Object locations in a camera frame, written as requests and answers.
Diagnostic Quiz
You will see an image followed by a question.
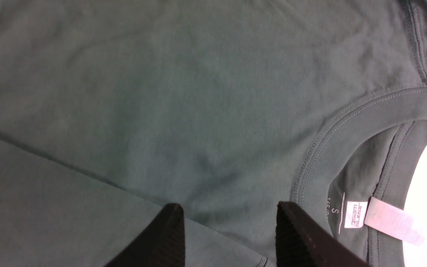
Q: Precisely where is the green long sleeve shirt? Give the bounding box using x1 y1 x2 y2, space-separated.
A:
0 0 427 267

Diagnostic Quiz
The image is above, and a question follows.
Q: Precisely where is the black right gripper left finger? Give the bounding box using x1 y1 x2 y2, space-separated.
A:
106 203 185 267

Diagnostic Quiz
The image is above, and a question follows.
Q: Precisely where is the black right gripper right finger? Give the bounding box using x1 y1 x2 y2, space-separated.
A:
275 201 368 267

